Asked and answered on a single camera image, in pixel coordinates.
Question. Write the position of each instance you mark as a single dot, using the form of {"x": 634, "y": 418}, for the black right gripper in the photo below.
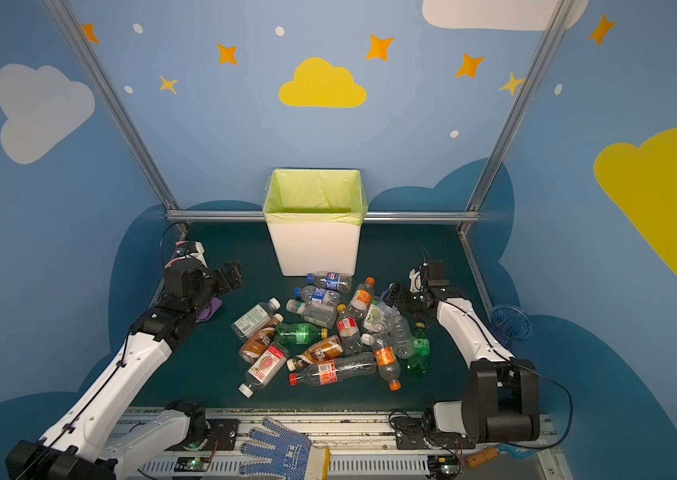
{"x": 409, "y": 302}

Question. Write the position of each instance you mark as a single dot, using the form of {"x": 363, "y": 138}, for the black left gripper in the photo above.
{"x": 228, "y": 276}

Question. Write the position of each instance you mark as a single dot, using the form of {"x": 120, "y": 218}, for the white cap blue label bottle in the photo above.
{"x": 387, "y": 307}

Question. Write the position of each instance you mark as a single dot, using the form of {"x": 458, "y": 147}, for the clear ribbed white cap bottle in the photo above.
{"x": 401, "y": 336}

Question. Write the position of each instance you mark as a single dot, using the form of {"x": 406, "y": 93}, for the square bottle green label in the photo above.
{"x": 255, "y": 318}

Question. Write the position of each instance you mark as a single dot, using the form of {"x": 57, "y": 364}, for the brown tea bottle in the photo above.
{"x": 257, "y": 344}

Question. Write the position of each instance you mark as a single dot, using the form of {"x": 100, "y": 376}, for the green soda bottle yellow cap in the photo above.
{"x": 299, "y": 334}

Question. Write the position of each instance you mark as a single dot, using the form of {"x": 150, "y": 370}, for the square bottle pink guava label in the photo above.
{"x": 264, "y": 369}

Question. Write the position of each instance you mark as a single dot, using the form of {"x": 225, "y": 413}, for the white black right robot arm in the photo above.
{"x": 501, "y": 400}

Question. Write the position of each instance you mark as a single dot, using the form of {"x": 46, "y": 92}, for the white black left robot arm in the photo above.
{"x": 77, "y": 446}

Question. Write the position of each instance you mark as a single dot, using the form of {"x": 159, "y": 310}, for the white plastic trash bin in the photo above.
{"x": 303, "y": 248}

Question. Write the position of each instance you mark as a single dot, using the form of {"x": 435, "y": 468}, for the green bin liner bag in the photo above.
{"x": 319, "y": 191}

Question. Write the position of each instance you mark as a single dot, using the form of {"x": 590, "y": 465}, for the orange cap clear bottle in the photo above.
{"x": 361, "y": 299}

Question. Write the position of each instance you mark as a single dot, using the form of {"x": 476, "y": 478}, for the square bottle lime label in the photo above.
{"x": 373, "y": 321}

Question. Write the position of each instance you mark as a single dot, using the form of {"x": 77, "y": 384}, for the purple plastic object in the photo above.
{"x": 214, "y": 306}

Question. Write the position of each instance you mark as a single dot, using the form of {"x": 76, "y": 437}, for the small bottle orange label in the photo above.
{"x": 387, "y": 364}

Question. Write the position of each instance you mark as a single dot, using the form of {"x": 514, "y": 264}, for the crumpled clear blue label bottle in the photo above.
{"x": 332, "y": 281}

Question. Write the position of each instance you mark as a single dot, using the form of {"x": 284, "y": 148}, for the yellow cap red label bottle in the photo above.
{"x": 348, "y": 331}

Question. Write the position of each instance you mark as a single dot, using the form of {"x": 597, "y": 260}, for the clear white cap wide bottle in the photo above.
{"x": 316, "y": 313}

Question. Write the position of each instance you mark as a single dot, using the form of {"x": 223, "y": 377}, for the clear bottle blue label middle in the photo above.
{"x": 317, "y": 295}

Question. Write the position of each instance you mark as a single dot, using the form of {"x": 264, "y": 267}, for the amber tea bottle white cap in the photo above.
{"x": 324, "y": 350}

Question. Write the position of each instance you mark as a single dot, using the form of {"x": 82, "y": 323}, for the clear cola bottle red label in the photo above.
{"x": 335, "y": 370}

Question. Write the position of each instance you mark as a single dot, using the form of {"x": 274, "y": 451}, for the circuit board right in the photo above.
{"x": 443, "y": 467}

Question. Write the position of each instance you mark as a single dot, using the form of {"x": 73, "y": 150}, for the blue dotted work glove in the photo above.
{"x": 277, "y": 452}

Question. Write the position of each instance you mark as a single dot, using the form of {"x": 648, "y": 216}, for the green circuit board left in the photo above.
{"x": 192, "y": 464}

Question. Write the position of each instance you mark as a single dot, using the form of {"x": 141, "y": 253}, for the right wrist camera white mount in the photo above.
{"x": 429, "y": 275}

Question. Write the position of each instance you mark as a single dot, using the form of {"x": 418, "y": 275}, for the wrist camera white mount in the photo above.
{"x": 429, "y": 275}
{"x": 189, "y": 249}

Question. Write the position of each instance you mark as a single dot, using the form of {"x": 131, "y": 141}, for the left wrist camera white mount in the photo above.
{"x": 189, "y": 249}

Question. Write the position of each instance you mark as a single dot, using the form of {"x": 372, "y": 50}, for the aluminium frame back rail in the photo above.
{"x": 370, "y": 217}

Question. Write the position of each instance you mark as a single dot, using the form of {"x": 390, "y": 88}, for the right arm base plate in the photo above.
{"x": 410, "y": 434}

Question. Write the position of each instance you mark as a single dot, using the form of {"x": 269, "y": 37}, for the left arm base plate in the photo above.
{"x": 220, "y": 434}

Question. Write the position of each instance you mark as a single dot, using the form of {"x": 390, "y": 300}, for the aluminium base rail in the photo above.
{"x": 361, "y": 443}

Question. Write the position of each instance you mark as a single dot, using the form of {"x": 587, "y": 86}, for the blue garden fork wooden handle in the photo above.
{"x": 489, "y": 454}

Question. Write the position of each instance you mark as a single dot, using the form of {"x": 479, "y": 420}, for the aluminium frame left post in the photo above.
{"x": 72, "y": 30}

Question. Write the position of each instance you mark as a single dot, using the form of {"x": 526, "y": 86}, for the aluminium frame post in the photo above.
{"x": 537, "y": 68}
{"x": 72, "y": 30}

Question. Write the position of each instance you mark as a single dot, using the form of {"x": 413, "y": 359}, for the aluminium frame right post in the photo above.
{"x": 537, "y": 68}

